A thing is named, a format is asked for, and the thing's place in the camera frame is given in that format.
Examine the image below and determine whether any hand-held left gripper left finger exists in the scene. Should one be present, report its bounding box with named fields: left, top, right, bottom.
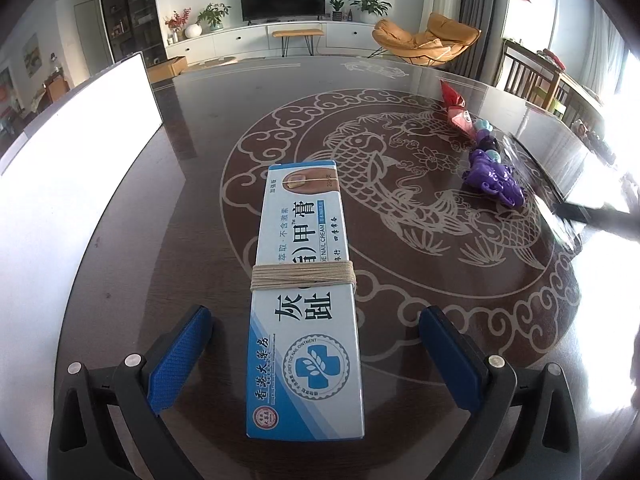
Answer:
left=47, top=305, right=214, bottom=480

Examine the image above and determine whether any red foil packet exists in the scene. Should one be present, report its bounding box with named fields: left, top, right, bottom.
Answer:
left=439, top=78, right=477, bottom=139

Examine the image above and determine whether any large purple plastic toy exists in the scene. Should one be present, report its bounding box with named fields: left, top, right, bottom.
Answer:
left=461, top=149, right=527, bottom=209

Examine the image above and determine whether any white television cabinet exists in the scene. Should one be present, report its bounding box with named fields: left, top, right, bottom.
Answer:
left=164, top=19, right=397, bottom=62

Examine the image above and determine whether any red flower arrangement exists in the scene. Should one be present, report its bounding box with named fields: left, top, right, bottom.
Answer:
left=164, top=8, right=193, bottom=44

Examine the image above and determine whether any white door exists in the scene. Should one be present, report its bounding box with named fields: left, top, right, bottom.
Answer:
left=73, top=0, right=114, bottom=69

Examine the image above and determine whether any wooden bench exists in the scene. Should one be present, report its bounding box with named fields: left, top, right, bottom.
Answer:
left=272, top=29, right=325, bottom=57

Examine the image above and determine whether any grey curtain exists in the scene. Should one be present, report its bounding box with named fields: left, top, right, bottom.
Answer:
left=462, top=0, right=512, bottom=79

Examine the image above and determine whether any blue and white ointment box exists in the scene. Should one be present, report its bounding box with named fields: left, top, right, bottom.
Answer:
left=245, top=160, right=367, bottom=442

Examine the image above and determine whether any cardboard box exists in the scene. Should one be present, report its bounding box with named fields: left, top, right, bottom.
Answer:
left=147, top=55, right=189, bottom=84

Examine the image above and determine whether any brown wooden cabinet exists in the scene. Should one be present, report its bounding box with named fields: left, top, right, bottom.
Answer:
left=42, top=67, right=71, bottom=107

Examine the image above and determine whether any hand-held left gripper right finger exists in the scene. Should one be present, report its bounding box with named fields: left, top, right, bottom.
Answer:
left=419, top=306, right=584, bottom=480

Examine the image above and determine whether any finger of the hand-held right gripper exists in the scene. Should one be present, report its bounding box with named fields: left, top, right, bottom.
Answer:
left=552, top=201, right=640, bottom=244

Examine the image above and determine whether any large leafy potted plant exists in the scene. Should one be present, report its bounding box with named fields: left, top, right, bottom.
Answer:
left=349, top=0, right=392, bottom=24

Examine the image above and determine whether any dark display bookcase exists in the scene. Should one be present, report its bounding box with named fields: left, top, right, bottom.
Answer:
left=97, top=0, right=166, bottom=64

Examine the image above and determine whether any dark wooden chair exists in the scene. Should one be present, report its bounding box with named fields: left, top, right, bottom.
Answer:
left=501, top=38, right=569, bottom=112

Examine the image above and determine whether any framed wall painting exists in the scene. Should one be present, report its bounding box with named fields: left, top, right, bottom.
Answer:
left=22, top=33, right=41, bottom=79

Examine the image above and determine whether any cluttered wooden side table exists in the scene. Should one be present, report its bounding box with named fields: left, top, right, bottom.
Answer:
left=549, top=49, right=617, bottom=162

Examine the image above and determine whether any white board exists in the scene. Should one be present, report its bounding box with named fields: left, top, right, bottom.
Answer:
left=0, top=52, right=165, bottom=461

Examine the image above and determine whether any dark patterned desktop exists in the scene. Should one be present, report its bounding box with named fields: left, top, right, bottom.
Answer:
left=27, top=55, right=640, bottom=480

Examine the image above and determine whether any orange lounge chair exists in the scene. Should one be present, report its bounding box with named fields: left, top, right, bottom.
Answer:
left=372, top=12, right=481, bottom=67

